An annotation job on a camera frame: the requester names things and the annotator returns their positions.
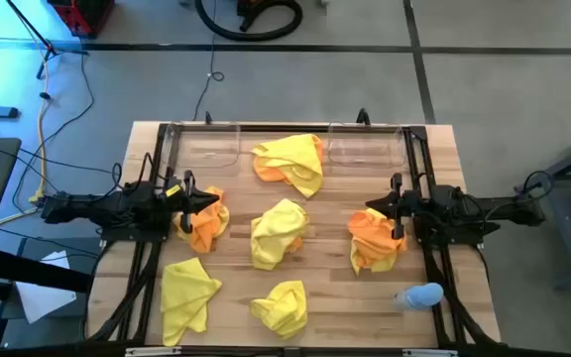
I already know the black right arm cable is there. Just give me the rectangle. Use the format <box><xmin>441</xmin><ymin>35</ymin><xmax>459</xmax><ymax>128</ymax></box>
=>
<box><xmin>483</xmin><ymin>170</ymin><xmax>558</xmax><ymax>225</ymax></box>

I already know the white paper sheet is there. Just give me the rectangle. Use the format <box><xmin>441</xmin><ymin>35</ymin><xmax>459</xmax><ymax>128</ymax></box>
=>
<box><xmin>15</xmin><ymin>249</ymin><xmax>78</xmax><ymax>325</ymax></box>

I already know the light blue plastic bottle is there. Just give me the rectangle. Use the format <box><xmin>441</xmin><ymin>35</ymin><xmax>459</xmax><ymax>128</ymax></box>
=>
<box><xmin>393</xmin><ymin>282</ymin><xmax>444</xmax><ymax>312</ymax></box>

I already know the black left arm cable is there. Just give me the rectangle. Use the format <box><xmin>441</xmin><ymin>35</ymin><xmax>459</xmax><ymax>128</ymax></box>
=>
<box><xmin>110</xmin><ymin>152</ymin><xmax>168</xmax><ymax>197</ymax></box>

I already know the curved black floor cable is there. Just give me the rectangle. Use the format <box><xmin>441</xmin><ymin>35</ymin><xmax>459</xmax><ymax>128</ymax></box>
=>
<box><xmin>11</xmin><ymin>49</ymin><xmax>96</xmax><ymax>215</ymax></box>

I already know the thin black floor cable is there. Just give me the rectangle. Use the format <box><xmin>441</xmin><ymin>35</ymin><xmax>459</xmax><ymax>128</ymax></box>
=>
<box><xmin>191</xmin><ymin>0</ymin><xmax>226</xmax><ymax>123</ymax></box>

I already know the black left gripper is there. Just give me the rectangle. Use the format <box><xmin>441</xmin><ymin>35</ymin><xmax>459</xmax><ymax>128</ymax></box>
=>
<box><xmin>165</xmin><ymin>170</ymin><xmax>221</xmax><ymax>235</ymax></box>

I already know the black tripod stand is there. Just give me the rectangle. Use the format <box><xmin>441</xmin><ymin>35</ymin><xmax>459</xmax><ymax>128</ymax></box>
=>
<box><xmin>5</xmin><ymin>0</ymin><xmax>90</xmax><ymax>80</ymax></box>

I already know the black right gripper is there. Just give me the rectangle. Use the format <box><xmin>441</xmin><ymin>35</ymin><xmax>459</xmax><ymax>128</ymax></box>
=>
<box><xmin>365</xmin><ymin>173</ymin><xmax>424</xmax><ymax>240</ymax></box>

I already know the black aluminium table frame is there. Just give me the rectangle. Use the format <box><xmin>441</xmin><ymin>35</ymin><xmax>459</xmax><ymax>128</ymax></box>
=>
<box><xmin>79</xmin><ymin>121</ymin><xmax>505</xmax><ymax>357</ymax></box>

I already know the red black tool case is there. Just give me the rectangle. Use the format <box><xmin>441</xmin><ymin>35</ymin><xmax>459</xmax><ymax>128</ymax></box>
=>
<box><xmin>46</xmin><ymin>0</ymin><xmax>117</xmax><ymax>40</ymax></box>

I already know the black corrugated vacuum hose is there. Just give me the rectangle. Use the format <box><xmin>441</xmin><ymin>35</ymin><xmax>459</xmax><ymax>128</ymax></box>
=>
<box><xmin>194</xmin><ymin>0</ymin><xmax>304</xmax><ymax>43</ymax></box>

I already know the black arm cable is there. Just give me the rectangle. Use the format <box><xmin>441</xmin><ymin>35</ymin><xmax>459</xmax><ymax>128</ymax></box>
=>
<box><xmin>110</xmin><ymin>152</ymin><xmax>168</xmax><ymax>197</ymax></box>
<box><xmin>483</xmin><ymin>170</ymin><xmax>558</xmax><ymax>225</ymax></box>

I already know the yellow extension cable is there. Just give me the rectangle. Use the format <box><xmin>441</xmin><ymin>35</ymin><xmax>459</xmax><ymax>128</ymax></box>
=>
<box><xmin>26</xmin><ymin>29</ymin><xmax>53</xmax><ymax>205</ymax></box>

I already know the clear plastic bin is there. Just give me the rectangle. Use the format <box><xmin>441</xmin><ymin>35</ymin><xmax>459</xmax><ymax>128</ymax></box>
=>
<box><xmin>325</xmin><ymin>122</ymin><xmax>408</xmax><ymax>170</ymax></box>
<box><xmin>160</xmin><ymin>121</ymin><xmax>242</xmax><ymax>178</ymax></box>

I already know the white metal bracket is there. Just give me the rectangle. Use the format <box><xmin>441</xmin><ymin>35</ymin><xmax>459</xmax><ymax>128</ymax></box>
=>
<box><xmin>401</xmin><ymin>348</ymin><xmax>459</xmax><ymax>357</ymax></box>
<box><xmin>125</xmin><ymin>346</ymin><xmax>182</xmax><ymax>357</ymax></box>

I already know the grey metal cart frame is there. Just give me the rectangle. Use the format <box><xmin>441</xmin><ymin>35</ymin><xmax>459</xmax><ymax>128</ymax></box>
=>
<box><xmin>514</xmin><ymin>126</ymin><xmax>571</xmax><ymax>293</ymax></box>

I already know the black desk base beam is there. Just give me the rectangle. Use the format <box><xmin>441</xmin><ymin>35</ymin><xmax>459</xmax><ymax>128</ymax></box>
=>
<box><xmin>0</xmin><ymin>246</ymin><xmax>93</xmax><ymax>295</ymax></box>

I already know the cream floor cable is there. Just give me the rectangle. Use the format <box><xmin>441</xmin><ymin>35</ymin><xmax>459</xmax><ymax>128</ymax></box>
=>
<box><xmin>0</xmin><ymin>205</ymin><xmax>44</xmax><ymax>229</ymax></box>

